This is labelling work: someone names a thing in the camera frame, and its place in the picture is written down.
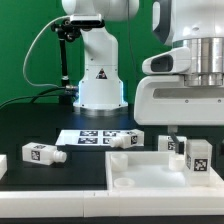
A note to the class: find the white block left edge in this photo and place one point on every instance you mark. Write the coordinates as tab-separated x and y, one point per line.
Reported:
3	165

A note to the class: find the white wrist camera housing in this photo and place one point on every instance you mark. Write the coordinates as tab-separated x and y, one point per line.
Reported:
177	60

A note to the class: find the marker sheet on table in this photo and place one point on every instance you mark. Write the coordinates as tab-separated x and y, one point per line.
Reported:
86	137

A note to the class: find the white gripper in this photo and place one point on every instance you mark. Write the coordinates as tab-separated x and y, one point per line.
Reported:
165	100

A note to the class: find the white L-shaped fence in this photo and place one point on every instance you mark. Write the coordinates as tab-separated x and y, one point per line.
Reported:
152	202

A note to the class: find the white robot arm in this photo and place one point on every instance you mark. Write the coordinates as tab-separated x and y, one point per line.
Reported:
196	24

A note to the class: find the black camera on stand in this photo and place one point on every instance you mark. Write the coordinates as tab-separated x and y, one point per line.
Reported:
68	31

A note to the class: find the white square table top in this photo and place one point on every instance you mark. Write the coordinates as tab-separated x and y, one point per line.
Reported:
149	170

